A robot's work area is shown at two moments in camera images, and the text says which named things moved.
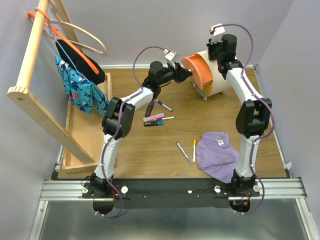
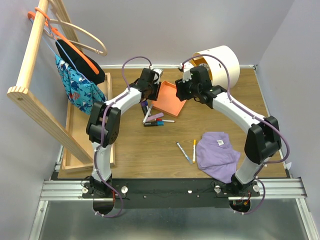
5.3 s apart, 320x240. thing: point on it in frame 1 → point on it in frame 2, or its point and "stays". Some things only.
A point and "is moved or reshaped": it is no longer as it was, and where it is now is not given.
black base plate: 166,193 stays
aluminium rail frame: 286,188 stays
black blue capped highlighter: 158,122 stays
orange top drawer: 200,68 is moved or reshaped
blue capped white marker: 182,150 stays
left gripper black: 179,74 → 154,96
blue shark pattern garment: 84,95 stays
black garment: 70,58 stays
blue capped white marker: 164,105 → 147,113
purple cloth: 215,156 stays
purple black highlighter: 149,108 is moved or reshaped
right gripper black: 210,46 → 180,87
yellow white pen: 194,151 stays
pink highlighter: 157,115 stays
